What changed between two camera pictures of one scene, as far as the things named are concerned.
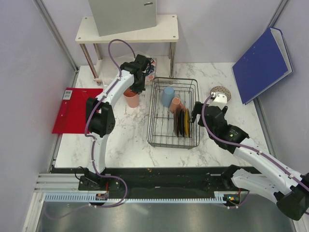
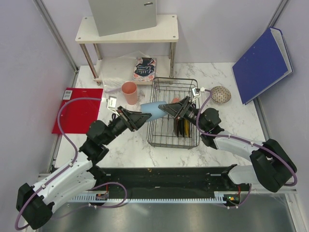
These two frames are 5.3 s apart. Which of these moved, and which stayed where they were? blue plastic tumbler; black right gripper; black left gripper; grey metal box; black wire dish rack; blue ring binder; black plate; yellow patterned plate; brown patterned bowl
Moved: blue plastic tumbler; black right gripper; black left gripper
Stayed: brown patterned bowl; black wire dish rack; blue ring binder; yellow patterned plate; black plate; grey metal box
